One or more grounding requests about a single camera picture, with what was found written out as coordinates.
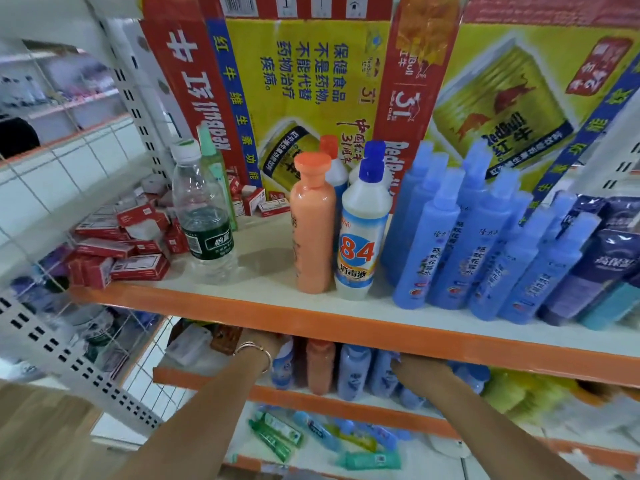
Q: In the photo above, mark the dark blue plastic packet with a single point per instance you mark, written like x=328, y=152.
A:
x=600, y=259

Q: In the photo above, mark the green translucent bottle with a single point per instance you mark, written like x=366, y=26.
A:
x=212, y=154

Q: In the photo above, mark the row of blue spray bottles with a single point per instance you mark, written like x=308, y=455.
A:
x=475, y=244

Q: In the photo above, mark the white bottle orange cap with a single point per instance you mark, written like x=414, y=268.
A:
x=334, y=167

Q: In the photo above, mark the white perforated shelf upright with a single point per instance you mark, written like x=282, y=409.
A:
x=135, y=99
x=75, y=364
x=607, y=154

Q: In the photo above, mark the pile of red white boxes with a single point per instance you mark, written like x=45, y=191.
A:
x=125, y=234

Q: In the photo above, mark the blue toothpaste tube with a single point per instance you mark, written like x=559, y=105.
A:
x=382, y=434
x=317, y=430

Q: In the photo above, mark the white bleach bottle blue cap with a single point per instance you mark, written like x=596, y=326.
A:
x=376, y=150
x=362, y=219

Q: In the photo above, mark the teal toothpaste tube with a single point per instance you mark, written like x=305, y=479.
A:
x=372, y=460

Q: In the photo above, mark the orange plastic bottle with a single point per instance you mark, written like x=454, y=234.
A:
x=312, y=229

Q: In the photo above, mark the person's right hand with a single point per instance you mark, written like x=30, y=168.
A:
x=415, y=372

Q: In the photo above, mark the person's left forearm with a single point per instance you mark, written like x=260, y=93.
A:
x=200, y=424

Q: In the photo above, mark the white plastic box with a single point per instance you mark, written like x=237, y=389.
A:
x=189, y=344

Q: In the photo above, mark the brown packet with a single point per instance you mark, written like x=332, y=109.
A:
x=226, y=339

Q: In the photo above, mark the yellow red cardboard drink carton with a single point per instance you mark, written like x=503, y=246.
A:
x=525, y=84
x=310, y=74

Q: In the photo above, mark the green toothpaste tube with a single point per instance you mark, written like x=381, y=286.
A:
x=275, y=434

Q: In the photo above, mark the small orange bottle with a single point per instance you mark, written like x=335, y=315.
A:
x=320, y=367

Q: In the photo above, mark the yellow toothpaste tube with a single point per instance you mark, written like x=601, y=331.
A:
x=352, y=439

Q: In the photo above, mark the background white store shelf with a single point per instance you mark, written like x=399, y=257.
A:
x=55, y=89

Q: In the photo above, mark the small blue white bottle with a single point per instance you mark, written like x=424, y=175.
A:
x=284, y=364

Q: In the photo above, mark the person's left hand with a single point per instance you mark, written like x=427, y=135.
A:
x=260, y=342

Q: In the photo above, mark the clear water bottle white cap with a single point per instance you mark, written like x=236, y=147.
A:
x=202, y=204

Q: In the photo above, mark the orange edged white shelf board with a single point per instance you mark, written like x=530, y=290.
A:
x=270, y=299
x=295, y=397
x=320, y=457

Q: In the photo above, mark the person's right forearm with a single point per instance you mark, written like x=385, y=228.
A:
x=495, y=429

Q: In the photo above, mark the teal plastic packet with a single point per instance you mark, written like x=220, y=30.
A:
x=612, y=307

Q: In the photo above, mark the yellow green packets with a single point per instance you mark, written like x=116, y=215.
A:
x=525, y=397

